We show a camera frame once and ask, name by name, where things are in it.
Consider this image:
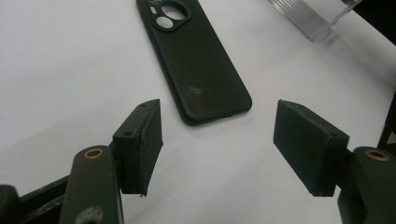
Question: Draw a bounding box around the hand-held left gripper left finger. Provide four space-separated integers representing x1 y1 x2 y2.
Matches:
112 98 163 198

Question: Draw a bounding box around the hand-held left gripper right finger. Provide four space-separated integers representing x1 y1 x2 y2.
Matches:
273 99 350 198

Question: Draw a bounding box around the black phone case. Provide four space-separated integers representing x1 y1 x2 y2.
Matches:
135 0 253 127

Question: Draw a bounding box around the clear plastic tray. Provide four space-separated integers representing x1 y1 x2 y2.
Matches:
265 0 363 42

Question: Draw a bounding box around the black stand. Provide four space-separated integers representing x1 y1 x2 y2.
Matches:
376 92 396 153

